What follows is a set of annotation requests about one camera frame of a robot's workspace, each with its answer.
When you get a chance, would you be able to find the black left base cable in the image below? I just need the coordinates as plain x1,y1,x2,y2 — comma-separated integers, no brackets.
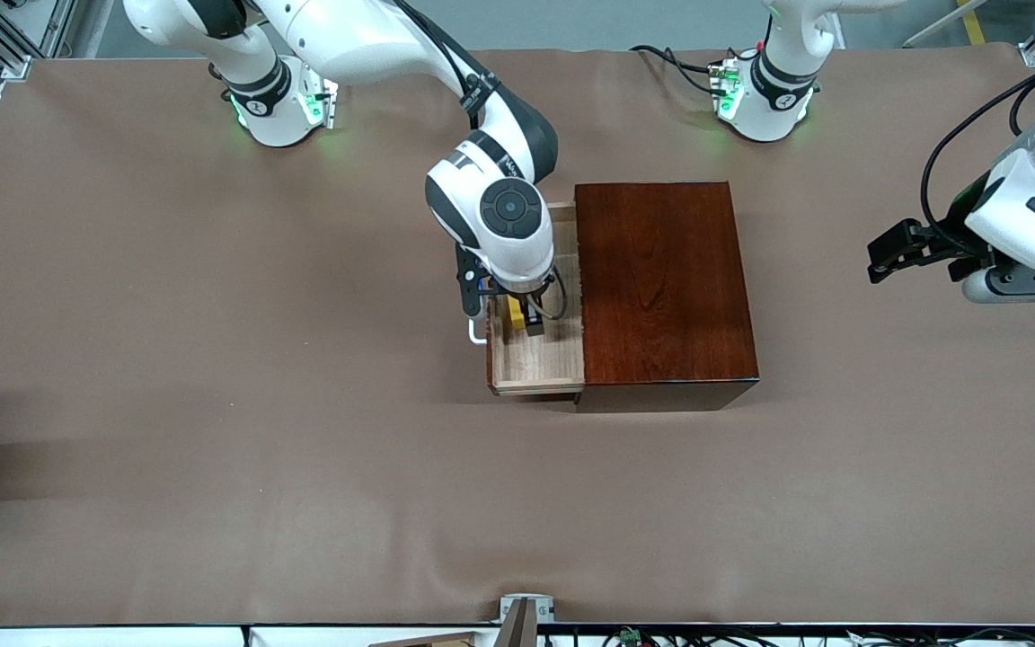
629,43,725,98

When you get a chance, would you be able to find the table cover cloth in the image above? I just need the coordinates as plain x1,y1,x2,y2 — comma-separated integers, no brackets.
0,47,1035,627

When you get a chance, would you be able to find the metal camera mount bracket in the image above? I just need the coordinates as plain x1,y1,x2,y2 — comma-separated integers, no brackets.
497,593,557,647

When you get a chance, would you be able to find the dark wooden cabinet box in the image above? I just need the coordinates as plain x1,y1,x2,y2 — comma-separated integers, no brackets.
574,181,761,414

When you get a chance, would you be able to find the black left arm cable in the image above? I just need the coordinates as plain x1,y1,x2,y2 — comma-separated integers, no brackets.
920,67,1035,257

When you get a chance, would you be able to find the wooden drawer with white handle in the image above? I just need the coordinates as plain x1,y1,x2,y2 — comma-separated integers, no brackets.
468,199,587,398

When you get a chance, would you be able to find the tan wooden board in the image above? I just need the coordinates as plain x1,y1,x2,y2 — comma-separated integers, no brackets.
367,631,482,647

